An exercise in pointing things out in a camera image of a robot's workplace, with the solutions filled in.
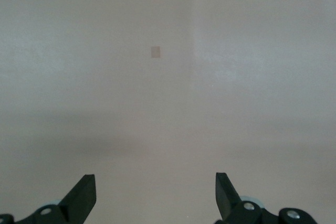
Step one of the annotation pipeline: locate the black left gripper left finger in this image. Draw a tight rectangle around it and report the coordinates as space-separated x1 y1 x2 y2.
0 174 97 224

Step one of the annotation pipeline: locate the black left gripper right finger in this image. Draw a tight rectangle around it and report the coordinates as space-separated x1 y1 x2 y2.
214 172 319 224

